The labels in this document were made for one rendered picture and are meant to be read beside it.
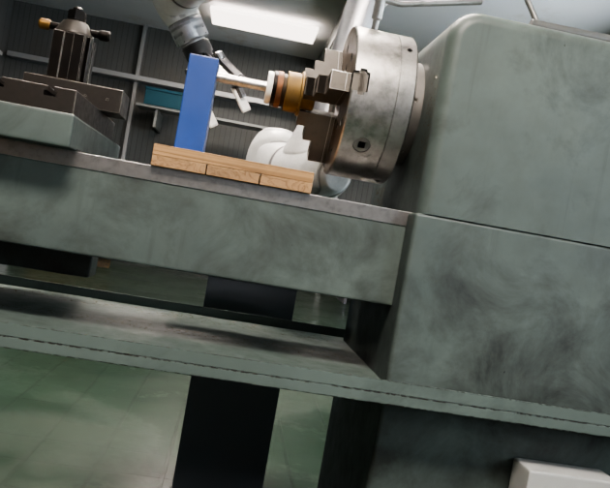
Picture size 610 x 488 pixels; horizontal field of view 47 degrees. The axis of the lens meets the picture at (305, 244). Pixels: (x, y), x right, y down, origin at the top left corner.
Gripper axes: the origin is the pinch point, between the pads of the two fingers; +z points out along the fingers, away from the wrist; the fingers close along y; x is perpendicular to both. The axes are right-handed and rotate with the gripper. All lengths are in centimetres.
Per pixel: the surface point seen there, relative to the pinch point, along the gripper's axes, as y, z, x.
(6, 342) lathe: 20, 19, -87
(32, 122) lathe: 24, -12, -66
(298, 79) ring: 41.5, -0.1, -17.7
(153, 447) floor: -71, 88, -27
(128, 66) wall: -621, -118, 477
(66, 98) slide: 25, -14, -59
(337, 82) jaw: 53, 4, -21
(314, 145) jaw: 36.8, 13.8, -16.3
